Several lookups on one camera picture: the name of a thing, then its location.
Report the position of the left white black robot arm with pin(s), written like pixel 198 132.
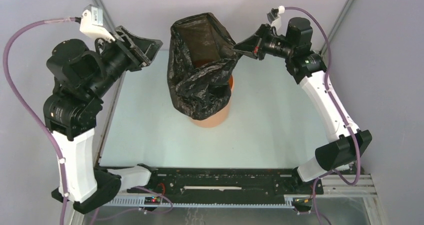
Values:
pixel 81 78

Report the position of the small electronics board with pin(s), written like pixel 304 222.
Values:
pixel 152 200

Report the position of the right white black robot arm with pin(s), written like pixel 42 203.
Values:
pixel 346 141

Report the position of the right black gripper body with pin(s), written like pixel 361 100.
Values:
pixel 273 45

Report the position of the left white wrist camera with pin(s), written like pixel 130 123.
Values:
pixel 91 24

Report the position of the orange plastic trash bin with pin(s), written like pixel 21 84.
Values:
pixel 216 119

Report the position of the black plastic trash bag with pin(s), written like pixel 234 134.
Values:
pixel 200 63

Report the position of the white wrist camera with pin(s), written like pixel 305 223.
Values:
pixel 91 24
pixel 274 16

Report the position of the grey slotted cable duct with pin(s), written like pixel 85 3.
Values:
pixel 138 201

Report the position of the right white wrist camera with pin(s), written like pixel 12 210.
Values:
pixel 274 16

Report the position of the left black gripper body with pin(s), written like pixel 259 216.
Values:
pixel 118 60

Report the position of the aluminium corner frame right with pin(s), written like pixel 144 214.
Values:
pixel 339 10

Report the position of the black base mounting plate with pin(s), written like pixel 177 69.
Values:
pixel 230 184

